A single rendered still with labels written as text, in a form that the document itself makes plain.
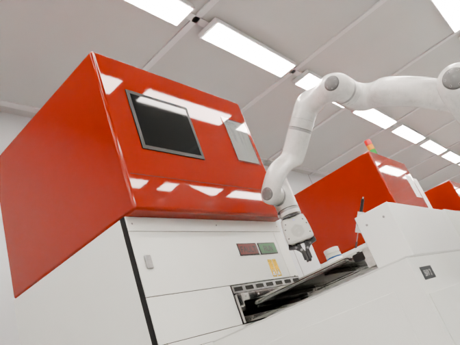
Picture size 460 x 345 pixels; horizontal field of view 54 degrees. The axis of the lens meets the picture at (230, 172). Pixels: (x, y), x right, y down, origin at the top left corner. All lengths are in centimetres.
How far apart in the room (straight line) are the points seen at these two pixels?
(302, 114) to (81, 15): 157
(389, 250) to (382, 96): 61
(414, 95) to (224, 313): 91
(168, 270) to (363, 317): 57
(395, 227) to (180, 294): 63
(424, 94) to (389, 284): 70
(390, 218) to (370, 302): 20
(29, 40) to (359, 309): 238
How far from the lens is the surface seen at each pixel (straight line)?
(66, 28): 290
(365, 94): 168
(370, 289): 113
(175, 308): 135
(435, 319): 109
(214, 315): 145
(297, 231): 169
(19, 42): 295
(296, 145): 171
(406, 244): 116
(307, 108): 172
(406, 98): 157
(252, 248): 174
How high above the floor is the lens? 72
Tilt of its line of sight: 22 degrees up
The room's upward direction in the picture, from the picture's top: 21 degrees counter-clockwise
